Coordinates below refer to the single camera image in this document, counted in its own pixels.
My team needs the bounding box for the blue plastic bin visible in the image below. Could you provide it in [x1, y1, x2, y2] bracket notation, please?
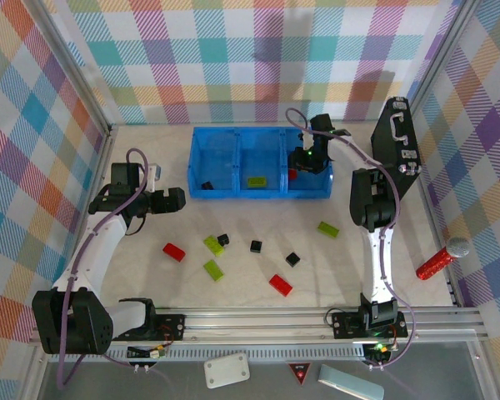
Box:
[232, 127, 288, 200]
[187, 127, 239, 201]
[281, 127, 334, 200]

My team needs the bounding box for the small controller board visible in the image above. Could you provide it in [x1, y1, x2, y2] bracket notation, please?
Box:
[364, 342, 393, 363]
[127, 344, 168, 360]

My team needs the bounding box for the red glitter microphone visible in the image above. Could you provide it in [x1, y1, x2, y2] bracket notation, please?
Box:
[415, 236, 472, 281]

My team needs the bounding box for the white rectangular plate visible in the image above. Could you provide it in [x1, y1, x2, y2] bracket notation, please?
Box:
[203, 352, 251, 389]

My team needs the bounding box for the red triangle sign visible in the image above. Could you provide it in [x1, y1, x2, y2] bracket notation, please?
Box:
[287, 362, 313, 385]

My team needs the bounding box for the pale blue wedge block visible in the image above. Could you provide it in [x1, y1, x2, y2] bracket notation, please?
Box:
[317, 363, 385, 400]

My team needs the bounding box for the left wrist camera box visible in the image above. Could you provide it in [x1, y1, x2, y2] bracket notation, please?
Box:
[144, 165, 167, 193]

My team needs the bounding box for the aluminium side rail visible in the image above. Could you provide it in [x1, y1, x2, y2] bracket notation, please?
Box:
[56, 124, 116, 312]
[416, 110, 463, 308]

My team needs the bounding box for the black case with handle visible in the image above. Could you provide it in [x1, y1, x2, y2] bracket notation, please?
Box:
[369, 96, 423, 205]

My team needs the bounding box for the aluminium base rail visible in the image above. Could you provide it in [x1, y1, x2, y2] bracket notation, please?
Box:
[28, 306, 491, 347]

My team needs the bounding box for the aluminium frame post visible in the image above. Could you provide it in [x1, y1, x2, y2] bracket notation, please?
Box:
[32, 0, 114, 134]
[410, 0, 478, 113]

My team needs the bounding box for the grey slotted cable duct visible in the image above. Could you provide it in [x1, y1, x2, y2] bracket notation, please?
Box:
[49, 347, 366, 363]

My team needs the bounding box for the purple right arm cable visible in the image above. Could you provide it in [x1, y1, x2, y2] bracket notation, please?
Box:
[285, 107, 418, 370]

